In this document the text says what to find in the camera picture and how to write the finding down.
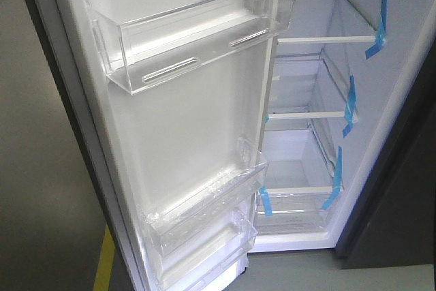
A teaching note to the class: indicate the clear door bin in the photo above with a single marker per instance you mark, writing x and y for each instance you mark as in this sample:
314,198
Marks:
208,253
173,225
140,54

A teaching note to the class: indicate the clear upper door bin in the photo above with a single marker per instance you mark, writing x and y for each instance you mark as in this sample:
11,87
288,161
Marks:
140,54

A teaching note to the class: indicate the clear lower door bin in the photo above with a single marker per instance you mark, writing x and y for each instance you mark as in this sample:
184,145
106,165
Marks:
208,253

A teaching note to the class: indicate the clear middle door bin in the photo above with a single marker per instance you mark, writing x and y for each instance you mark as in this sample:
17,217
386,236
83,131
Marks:
173,225

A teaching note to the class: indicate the fridge body white interior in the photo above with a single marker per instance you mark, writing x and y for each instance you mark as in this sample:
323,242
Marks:
341,75

